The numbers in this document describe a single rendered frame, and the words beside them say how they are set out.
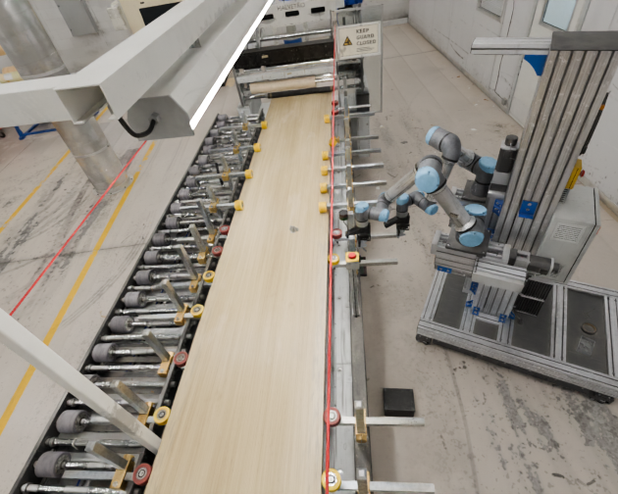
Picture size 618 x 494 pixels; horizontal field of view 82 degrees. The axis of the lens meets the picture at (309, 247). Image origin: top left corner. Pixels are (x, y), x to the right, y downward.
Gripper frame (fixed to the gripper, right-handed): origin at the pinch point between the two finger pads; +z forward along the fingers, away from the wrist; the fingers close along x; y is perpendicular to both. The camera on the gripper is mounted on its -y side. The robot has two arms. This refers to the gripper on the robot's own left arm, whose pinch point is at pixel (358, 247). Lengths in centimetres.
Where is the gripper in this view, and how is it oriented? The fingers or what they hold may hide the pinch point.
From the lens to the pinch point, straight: 235.0
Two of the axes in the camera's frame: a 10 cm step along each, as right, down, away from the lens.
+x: 0.2, -7.0, 7.1
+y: 10.0, -0.6, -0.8
